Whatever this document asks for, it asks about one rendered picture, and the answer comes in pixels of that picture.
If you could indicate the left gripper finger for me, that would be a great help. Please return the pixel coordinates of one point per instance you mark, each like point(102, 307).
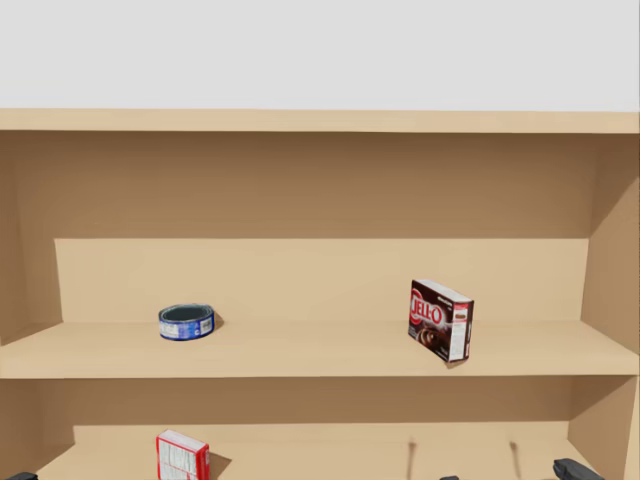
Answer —
point(24, 476)

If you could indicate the blue flat can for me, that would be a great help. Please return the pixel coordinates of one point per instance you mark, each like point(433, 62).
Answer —
point(186, 325)

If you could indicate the pale wooden shelf unit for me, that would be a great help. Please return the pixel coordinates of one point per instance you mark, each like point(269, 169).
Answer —
point(320, 280)

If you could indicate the brown carton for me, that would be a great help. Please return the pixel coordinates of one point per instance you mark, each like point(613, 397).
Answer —
point(437, 320)

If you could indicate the red and white carton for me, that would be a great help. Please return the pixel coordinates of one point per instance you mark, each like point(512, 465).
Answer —
point(180, 457)

